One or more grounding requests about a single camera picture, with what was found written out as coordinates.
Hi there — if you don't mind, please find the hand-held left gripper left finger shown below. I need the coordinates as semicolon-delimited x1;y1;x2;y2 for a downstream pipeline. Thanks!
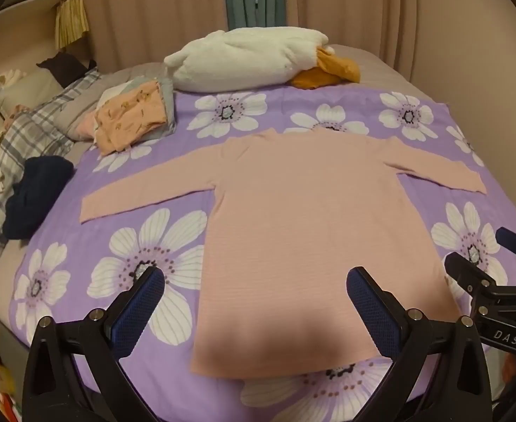
23;266;166;422

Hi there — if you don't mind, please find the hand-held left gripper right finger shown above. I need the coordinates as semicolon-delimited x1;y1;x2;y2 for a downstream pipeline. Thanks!
346;266;493;422

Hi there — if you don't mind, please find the pink long-sleeve shirt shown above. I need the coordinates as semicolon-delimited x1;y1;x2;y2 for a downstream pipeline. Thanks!
80;128;488;381

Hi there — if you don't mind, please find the navy blue cloth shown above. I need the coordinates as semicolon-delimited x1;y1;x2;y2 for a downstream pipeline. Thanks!
2;156;75;242

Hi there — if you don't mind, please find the pink folded garment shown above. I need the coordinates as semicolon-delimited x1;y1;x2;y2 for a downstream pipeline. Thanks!
78;112;100;141

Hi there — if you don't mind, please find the peach patterned folded garment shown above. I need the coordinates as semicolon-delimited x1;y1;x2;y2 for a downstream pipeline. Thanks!
94;89;171;156

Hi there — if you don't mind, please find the plaid quilt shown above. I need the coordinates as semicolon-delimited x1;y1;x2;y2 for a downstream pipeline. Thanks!
0;68;105;282

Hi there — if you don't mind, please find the purple floral blanket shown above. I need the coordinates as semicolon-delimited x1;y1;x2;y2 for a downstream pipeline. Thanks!
14;85;516;418

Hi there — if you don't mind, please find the beige pillow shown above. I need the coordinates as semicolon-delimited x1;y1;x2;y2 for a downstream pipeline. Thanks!
0;68;65;115

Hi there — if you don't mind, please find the black cloth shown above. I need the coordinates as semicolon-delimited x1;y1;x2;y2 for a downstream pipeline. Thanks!
36;51;97;86

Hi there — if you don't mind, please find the white plush goose toy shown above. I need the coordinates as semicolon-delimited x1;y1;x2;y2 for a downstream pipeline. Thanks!
163;27;361;94

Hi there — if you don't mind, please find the pink curtain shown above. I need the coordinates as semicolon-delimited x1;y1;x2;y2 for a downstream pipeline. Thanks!
282;0;421;84
80;0;230;75

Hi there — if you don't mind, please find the yellow pleated fabric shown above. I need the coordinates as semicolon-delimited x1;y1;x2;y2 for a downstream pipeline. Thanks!
55;0;89;50

